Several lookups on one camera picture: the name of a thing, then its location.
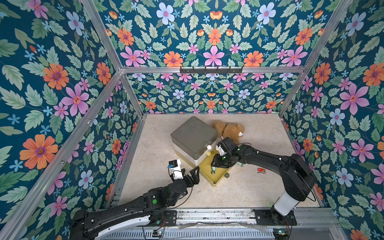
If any brown teddy bear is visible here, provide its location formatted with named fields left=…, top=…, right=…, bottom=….
left=212, top=121, right=245, bottom=144

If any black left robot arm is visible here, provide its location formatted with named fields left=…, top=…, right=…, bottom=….
left=69, top=167, right=200, bottom=240

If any aluminium front rail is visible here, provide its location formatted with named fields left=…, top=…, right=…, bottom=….
left=101, top=208, right=348, bottom=240

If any black hook rail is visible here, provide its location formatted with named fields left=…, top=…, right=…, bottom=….
left=179, top=67, right=243, bottom=75

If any white yellow drawer cabinet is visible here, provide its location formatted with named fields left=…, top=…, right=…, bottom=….
left=173, top=140, right=218, bottom=167

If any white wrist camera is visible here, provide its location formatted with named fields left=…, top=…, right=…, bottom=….
left=168, top=159, right=184, bottom=181
left=216, top=143, right=227, bottom=156

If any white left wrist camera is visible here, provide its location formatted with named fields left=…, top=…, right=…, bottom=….
left=168, top=159, right=184, bottom=181

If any yellow bottom drawer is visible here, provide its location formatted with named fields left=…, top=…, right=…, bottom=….
left=199, top=150, right=230, bottom=187

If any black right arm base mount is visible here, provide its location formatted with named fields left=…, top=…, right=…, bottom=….
left=253, top=206, right=297, bottom=226

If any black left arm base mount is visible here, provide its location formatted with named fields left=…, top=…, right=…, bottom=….
left=149, top=210, right=178, bottom=228

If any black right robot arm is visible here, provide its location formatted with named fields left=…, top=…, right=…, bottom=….
left=211, top=138, right=317, bottom=217

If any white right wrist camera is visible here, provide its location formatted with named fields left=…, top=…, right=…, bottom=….
left=216, top=143, right=227, bottom=156

